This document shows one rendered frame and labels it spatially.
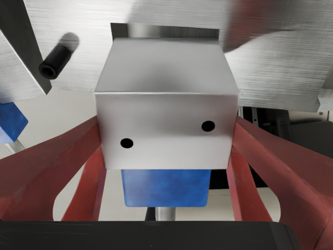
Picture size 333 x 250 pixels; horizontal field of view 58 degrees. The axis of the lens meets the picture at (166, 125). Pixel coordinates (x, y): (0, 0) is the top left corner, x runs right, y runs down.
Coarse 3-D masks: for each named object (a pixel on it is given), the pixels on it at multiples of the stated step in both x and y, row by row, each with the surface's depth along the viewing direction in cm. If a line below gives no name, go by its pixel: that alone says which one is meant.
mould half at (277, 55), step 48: (48, 0) 14; (96, 0) 14; (144, 0) 14; (192, 0) 13; (240, 0) 13; (288, 0) 13; (48, 48) 16; (96, 48) 16; (240, 48) 15; (288, 48) 14; (240, 96) 16; (288, 96) 16
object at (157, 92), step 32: (128, 64) 12; (160, 64) 12; (192, 64) 12; (224, 64) 12; (96, 96) 10; (128, 96) 10; (160, 96) 10; (192, 96) 10; (224, 96) 10; (128, 128) 11; (160, 128) 11; (192, 128) 11; (224, 128) 11; (128, 160) 12; (160, 160) 12; (192, 160) 12; (224, 160) 12; (128, 192) 15; (160, 192) 15; (192, 192) 15
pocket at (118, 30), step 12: (120, 24) 16; (132, 24) 17; (144, 24) 17; (120, 36) 17; (132, 36) 18; (144, 36) 18; (156, 36) 18; (168, 36) 18; (180, 36) 18; (192, 36) 17; (204, 36) 17; (216, 36) 17
